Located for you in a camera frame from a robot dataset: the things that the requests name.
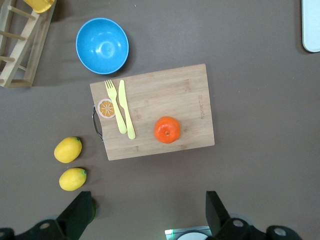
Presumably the yellow lemon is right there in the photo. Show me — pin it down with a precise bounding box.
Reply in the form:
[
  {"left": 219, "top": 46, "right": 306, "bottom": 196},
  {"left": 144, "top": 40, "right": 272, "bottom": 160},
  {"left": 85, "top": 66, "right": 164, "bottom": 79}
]
[
  {"left": 58, "top": 167, "right": 88, "bottom": 192},
  {"left": 53, "top": 136, "right": 83, "bottom": 164}
]

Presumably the wooden mug rack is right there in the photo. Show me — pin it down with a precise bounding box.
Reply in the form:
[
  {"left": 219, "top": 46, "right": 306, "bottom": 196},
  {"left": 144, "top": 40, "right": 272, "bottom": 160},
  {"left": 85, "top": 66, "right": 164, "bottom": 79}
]
[{"left": 0, "top": 0, "right": 57, "bottom": 88}]

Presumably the yellow plastic fork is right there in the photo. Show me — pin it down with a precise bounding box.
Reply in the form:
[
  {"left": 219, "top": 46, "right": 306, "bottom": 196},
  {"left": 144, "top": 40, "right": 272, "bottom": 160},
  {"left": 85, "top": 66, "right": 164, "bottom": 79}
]
[{"left": 104, "top": 79, "right": 128, "bottom": 134}]

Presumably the wooden cutting board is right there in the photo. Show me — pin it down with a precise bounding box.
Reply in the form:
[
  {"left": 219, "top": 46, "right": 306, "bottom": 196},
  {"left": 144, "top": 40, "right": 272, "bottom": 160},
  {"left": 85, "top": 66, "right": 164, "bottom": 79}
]
[{"left": 89, "top": 63, "right": 216, "bottom": 161}]

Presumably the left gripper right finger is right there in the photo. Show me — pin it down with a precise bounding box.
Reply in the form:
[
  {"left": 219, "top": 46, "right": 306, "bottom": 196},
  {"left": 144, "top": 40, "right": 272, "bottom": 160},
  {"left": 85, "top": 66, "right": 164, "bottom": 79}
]
[{"left": 205, "top": 191, "right": 270, "bottom": 240}]

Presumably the yellow cup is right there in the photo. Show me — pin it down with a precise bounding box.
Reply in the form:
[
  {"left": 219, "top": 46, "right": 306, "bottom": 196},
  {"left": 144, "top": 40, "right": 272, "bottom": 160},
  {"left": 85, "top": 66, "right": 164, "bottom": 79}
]
[{"left": 23, "top": 0, "right": 56, "bottom": 14}]

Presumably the dark green avocado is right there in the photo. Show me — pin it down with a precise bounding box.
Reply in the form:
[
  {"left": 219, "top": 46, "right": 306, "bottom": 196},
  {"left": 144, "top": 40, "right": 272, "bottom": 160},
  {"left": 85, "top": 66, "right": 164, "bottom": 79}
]
[{"left": 90, "top": 197, "right": 98, "bottom": 222}]

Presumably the yellow plastic knife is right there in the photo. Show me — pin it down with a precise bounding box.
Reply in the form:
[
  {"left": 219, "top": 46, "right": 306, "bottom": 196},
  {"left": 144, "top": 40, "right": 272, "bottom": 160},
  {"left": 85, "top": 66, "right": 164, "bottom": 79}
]
[{"left": 118, "top": 79, "right": 137, "bottom": 140}]

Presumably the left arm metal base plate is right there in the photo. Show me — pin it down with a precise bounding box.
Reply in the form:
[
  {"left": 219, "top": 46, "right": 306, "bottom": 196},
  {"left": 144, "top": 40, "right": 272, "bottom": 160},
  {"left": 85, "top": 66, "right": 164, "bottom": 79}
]
[{"left": 164, "top": 226, "right": 213, "bottom": 240}]

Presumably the blue bowl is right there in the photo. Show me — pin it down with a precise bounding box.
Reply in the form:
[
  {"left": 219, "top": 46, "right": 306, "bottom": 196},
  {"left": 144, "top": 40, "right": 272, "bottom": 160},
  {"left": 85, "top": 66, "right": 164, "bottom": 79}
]
[{"left": 75, "top": 17, "right": 130, "bottom": 75}]

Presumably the orange mandarin fruit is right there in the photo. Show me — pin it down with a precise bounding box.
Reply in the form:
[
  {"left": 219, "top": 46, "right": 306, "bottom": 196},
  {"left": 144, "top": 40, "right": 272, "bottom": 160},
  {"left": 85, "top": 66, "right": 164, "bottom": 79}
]
[{"left": 154, "top": 115, "right": 181, "bottom": 144}]

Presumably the beige bear print tray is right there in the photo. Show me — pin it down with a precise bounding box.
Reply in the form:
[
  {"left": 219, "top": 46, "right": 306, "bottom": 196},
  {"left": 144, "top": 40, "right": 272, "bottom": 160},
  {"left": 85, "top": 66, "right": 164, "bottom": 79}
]
[{"left": 301, "top": 0, "right": 320, "bottom": 53}]

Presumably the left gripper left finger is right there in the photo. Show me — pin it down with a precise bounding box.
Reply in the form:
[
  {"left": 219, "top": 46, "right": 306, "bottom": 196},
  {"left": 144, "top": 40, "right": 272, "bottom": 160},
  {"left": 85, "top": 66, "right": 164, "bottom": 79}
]
[{"left": 17, "top": 191, "right": 97, "bottom": 240}]

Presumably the orange slice sticker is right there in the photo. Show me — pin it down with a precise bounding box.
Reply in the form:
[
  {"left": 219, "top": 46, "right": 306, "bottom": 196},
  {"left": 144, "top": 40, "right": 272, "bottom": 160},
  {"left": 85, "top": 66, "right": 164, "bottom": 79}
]
[{"left": 97, "top": 98, "right": 116, "bottom": 119}]

